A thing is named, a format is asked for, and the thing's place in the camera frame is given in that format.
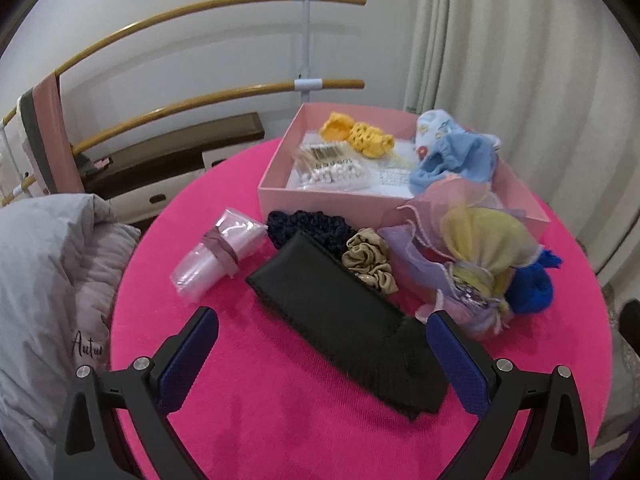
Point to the pink tablecloth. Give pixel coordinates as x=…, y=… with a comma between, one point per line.
x=280, y=400

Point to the beige curtain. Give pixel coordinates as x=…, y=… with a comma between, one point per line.
x=525, y=60

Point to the yellow crochet piece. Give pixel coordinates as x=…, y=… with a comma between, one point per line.
x=360, y=132

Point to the purple organza bag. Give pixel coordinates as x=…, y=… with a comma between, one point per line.
x=425, y=270

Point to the light blue knitted hat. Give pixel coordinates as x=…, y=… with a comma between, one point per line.
x=460, y=160

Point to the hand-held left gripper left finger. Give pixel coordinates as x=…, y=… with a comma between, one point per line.
x=185, y=360

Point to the long wooden barre rail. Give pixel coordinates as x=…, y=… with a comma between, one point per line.
x=175, y=12

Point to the dark navy crochet piece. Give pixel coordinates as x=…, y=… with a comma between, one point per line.
x=305, y=225

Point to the pink cardboard box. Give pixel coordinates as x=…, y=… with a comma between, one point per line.
x=320, y=205

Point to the pink organza bag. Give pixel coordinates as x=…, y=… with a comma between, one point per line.
x=440, y=200

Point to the short wooden barre rail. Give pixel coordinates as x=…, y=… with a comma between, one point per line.
x=225, y=97

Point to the grey duvet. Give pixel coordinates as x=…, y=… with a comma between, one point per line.
x=30, y=285

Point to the small pink object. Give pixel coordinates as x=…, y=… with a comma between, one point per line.
x=101, y=162

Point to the bright blue crochet piece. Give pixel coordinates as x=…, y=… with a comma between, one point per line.
x=537, y=285

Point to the grey and white towel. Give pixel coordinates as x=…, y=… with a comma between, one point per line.
x=35, y=145

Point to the dark wooden bench cabinet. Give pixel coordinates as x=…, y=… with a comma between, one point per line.
x=190, y=147

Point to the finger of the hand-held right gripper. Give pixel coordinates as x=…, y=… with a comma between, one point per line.
x=631, y=322

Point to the white patterned baby sock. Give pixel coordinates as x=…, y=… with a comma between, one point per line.
x=435, y=127

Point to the roll of clear plastic bags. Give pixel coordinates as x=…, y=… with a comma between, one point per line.
x=225, y=247

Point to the gold satin scrunchie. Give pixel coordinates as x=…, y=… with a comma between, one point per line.
x=367, y=255

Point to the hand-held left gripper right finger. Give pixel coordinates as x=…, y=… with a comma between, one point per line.
x=457, y=365

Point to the black cloth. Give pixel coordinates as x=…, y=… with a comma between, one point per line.
x=340, y=310

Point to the bag of cotton swabs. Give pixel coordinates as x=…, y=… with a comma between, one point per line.
x=330, y=167

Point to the pink towel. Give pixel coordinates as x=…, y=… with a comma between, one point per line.
x=55, y=130

